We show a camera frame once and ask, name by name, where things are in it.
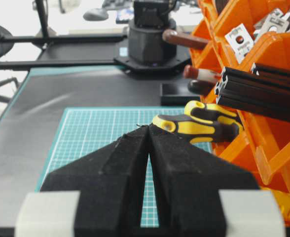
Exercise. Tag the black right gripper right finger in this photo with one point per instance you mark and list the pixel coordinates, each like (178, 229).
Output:
(209, 197)

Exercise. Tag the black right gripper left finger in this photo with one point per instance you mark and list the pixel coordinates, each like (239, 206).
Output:
(94, 196)

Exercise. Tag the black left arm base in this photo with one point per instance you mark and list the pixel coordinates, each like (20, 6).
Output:
(144, 50)

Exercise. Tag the black rack foot left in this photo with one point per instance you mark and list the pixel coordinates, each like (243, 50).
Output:
(176, 94)

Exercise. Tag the long yellow black screwdriver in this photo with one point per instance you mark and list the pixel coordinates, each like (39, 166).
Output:
(195, 130)

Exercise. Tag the green cutting mat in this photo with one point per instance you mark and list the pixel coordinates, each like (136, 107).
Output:
(83, 130)

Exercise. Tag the short yellow black screwdriver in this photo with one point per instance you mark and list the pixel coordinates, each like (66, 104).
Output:
(210, 111)

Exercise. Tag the lower orange bin far right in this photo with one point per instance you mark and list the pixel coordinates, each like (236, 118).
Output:
(263, 148)

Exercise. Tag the black aluminium extrusion left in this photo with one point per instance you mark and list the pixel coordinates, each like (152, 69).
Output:
(267, 96)

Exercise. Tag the black aluminium extrusion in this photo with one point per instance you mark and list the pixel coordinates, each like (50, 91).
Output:
(264, 70)
(267, 96)

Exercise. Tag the black aluminium extrusion right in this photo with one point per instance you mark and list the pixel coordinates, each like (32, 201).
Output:
(264, 70)

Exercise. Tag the upper orange bin far right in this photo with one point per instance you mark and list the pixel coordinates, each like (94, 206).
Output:
(272, 49)

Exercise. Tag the dark brown tool handle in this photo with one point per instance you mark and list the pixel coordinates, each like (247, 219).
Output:
(200, 87)

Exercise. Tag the red and white tool handle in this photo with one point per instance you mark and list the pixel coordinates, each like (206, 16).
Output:
(191, 72)

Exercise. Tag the brown wooden tool handle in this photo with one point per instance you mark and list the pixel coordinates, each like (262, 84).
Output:
(178, 38)

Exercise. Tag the silver corner bracket lower left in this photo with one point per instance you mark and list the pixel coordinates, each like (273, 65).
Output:
(240, 41)

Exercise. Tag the silver bracket pile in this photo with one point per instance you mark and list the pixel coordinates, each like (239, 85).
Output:
(275, 21)

